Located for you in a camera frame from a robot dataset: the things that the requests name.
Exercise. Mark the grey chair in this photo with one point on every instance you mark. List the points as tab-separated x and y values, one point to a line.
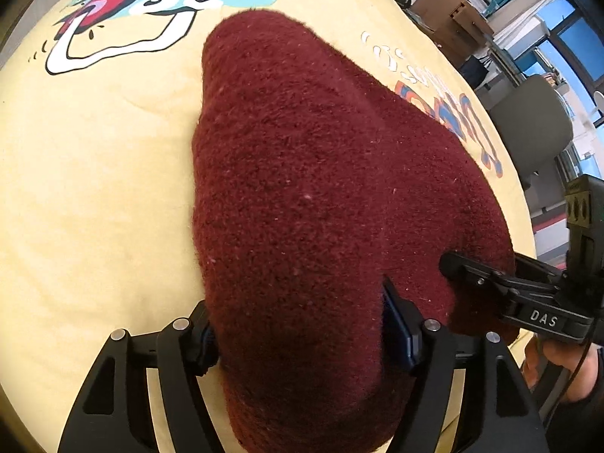
533	118

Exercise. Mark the blue glass window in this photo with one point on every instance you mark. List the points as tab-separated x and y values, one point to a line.
571	42

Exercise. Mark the yellow printed blanket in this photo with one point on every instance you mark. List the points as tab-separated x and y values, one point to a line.
94	174

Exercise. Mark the large cardboard box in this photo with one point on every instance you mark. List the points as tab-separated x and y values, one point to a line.
453	9

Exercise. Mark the maroon knit garment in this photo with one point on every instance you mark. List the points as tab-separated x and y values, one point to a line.
306	198

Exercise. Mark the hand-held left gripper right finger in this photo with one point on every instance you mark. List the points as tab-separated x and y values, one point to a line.
400	326

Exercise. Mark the person's right forearm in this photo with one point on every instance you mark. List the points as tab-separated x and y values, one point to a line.
575	427

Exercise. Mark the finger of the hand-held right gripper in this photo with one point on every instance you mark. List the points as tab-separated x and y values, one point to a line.
472	276
538	269

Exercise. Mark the person's right hand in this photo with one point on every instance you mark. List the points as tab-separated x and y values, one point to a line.
585	377

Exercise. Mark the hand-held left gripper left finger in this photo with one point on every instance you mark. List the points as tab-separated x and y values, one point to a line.
203	339

